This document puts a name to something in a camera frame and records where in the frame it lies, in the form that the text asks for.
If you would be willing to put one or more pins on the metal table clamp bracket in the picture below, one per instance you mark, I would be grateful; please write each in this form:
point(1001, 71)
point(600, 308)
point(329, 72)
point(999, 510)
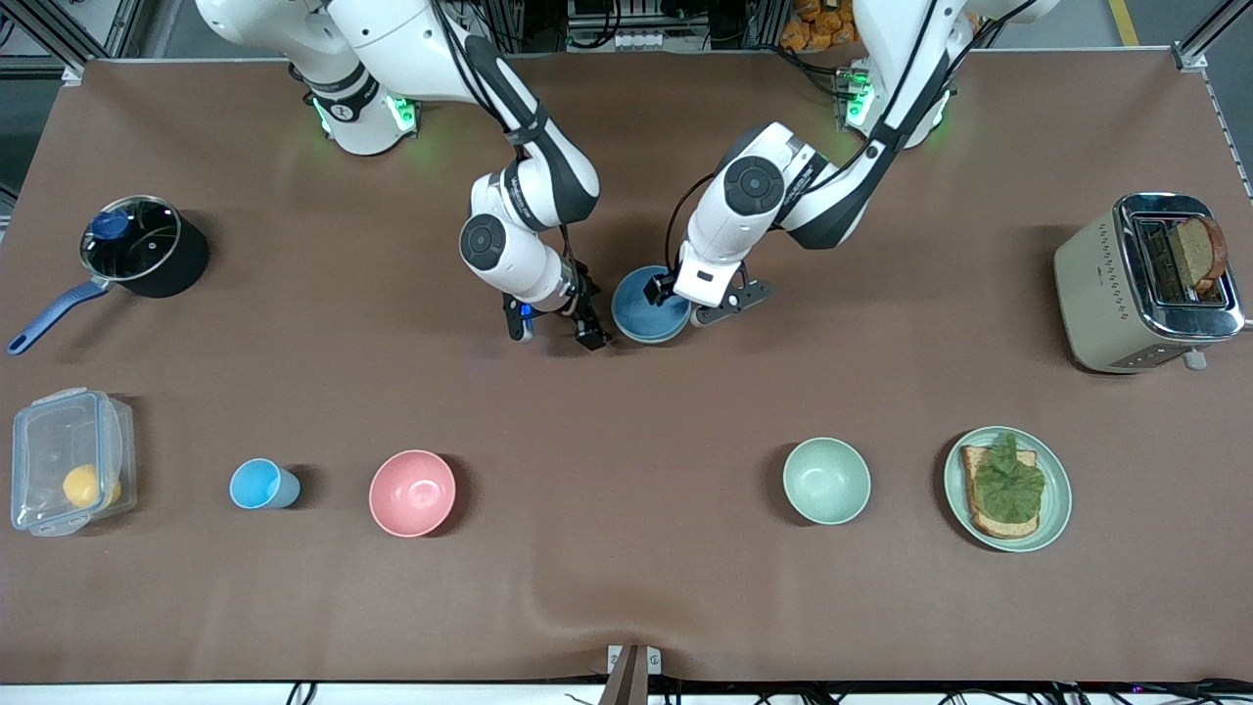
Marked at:
point(633, 666)

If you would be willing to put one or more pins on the blue bowl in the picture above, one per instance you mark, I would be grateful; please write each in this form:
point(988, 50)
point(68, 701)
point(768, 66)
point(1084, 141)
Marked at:
point(636, 313)

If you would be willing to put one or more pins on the clear plastic lidded container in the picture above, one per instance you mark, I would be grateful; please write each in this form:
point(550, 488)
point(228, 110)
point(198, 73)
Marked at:
point(44, 441)

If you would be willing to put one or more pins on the brown bread slice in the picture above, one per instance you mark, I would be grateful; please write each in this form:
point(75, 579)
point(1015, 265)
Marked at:
point(1199, 250)

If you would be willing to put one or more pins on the aluminium frame profile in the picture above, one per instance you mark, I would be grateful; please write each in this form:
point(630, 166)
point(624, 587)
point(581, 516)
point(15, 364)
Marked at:
point(1204, 39)
point(98, 34)

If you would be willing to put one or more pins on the bag of orange snacks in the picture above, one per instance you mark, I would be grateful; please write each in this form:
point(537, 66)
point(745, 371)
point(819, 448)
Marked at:
point(812, 29)

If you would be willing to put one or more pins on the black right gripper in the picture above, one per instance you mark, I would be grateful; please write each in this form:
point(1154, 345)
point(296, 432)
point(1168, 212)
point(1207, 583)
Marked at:
point(583, 305)

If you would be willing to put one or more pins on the blue cup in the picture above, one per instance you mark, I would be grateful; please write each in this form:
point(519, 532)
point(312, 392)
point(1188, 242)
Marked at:
point(256, 484)

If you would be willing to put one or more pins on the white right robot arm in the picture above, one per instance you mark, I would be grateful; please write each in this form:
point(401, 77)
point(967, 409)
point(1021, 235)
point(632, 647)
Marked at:
point(392, 39)

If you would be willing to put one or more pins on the brown table cover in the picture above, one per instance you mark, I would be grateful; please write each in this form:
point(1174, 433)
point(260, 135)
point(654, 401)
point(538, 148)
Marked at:
point(626, 441)

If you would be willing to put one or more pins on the yellow lemon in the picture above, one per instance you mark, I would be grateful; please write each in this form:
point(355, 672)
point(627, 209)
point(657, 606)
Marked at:
point(83, 486)

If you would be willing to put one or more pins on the beige and chrome toaster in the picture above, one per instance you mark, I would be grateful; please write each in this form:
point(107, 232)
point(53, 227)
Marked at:
point(1101, 304)

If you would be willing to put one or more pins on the green lettuce leaf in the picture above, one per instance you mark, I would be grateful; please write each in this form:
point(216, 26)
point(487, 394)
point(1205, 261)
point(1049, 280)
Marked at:
point(1008, 485)

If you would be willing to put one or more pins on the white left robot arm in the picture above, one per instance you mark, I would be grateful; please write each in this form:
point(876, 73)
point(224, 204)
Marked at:
point(754, 186)

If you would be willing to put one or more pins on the pink bowl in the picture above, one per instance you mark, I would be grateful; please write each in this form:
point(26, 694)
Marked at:
point(412, 493)

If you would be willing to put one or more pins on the green plate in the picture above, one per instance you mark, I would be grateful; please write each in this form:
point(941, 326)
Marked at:
point(1057, 499)

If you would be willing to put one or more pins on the glass lid with blue knob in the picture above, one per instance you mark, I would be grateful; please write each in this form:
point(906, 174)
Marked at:
point(137, 245)

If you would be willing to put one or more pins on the white power strip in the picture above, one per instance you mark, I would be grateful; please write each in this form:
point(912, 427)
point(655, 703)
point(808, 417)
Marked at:
point(661, 40)

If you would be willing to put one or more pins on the toasted bread slice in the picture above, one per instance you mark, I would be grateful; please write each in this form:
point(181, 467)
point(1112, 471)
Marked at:
point(994, 527)

